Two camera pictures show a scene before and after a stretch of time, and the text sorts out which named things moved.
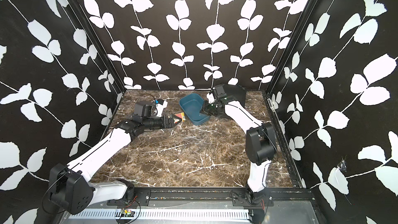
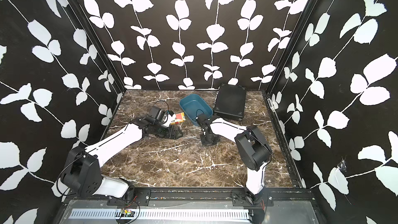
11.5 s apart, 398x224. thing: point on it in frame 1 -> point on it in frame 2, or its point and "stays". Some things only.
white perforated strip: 194,214 stays
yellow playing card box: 181,115 stays
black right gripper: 205,108 -> 216,140
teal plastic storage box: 192,105 stays
